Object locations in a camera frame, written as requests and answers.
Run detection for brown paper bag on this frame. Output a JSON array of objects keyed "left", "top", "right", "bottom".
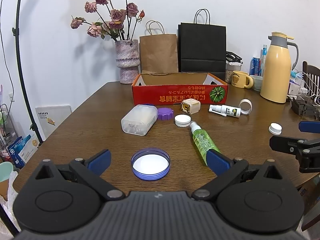
[{"left": 139, "top": 20, "right": 178, "bottom": 74}]

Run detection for black paper bag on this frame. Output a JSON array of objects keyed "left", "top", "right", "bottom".
[{"left": 177, "top": 8, "right": 227, "bottom": 80}]

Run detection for blue soda can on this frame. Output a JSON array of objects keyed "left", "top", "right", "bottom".
[{"left": 249, "top": 57, "right": 261, "bottom": 76}]

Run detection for white ridged cap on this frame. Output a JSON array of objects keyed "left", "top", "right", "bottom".
[{"left": 174, "top": 114, "right": 191, "bottom": 127}]

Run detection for white spray bottle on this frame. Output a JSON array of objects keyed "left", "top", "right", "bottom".
[{"left": 208, "top": 105, "right": 241, "bottom": 118}]

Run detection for black light stand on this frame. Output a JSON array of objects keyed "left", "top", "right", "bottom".
[{"left": 11, "top": 0, "right": 43, "bottom": 144}]

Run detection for pale ceramic bowl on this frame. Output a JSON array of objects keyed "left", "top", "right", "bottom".
[{"left": 251, "top": 75, "right": 263, "bottom": 92}]

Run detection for white cables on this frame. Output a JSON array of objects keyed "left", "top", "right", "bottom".
[{"left": 291, "top": 68, "right": 320, "bottom": 98}]

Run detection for translucent plastic container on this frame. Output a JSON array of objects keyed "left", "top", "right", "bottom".
[{"left": 121, "top": 105, "right": 158, "bottom": 136}]

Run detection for black clip device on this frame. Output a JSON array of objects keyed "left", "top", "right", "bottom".
[{"left": 291, "top": 96, "right": 319, "bottom": 120}]

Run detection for red cardboard box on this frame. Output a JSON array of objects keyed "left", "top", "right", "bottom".
[{"left": 132, "top": 73, "right": 228, "bottom": 106}]

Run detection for white tape roll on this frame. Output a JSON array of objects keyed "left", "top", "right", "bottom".
[{"left": 239, "top": 99, "right": 253, "bottom": 115}]

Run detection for large purple-rimmed white lid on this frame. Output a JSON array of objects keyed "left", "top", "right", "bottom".
[{"left": 131, "top": 148, "right": 171, "bottom": 181}]

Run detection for purple textured vase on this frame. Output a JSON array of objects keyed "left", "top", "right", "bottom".
[{"left": 115, "top": 40, "right": 140, "bottom": 84}]

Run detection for dried pink rose bouquet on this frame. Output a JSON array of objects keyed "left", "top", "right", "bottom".
[{"left": 70, "top": 0, "right": 145, "bottom": 42}]

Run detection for blue white package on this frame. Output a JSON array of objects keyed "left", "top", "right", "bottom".
[{"left": 8, "top": 134, "right": 39, "bottom": 169}]

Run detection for clear plastic bottle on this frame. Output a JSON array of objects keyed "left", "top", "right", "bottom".
[{"left": 259, "top": 44, "right": 267, "bottom": 76}]

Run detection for yellow bear mug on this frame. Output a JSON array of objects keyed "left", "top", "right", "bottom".
[{"left": 232, "top": 70, "right": 254, "bottom": 89}]

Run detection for green spray bottle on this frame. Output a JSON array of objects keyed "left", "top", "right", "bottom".
[{"left": 189, "top": 121, "right": 220, "bottom": 165}]

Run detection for black hangers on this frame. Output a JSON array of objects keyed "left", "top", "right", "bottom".
[{"left": 226, "top": 51, "right": 243, "bottom": 64}]

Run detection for mint green bowl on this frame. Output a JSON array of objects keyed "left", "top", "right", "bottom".
[{"left": 0, "top": 161, "right": 14, "bottom": 198}]

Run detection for purple ridged cap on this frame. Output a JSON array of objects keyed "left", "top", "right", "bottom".
[{"left": 158, "top": 107, "right": 174, "bottom": 121}]

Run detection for yellow thermos jug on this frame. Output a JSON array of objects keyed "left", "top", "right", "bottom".
[{"left": 260, "top": 31, "right": 299, "bottom": 103}]

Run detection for grain storage jar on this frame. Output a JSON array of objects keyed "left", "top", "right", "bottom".
[{"left": 225, "top": 61, "right": 243, "bottom": 83}]

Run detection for small white bottle cap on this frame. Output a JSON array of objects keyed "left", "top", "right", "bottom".
[{"left": 268, "top": 122, "right": 282, "bottom": 135}]

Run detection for dark wooden chair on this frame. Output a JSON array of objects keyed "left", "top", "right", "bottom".
[{"left": 303, "top": 61, "right": 320, "bottom": 96}]

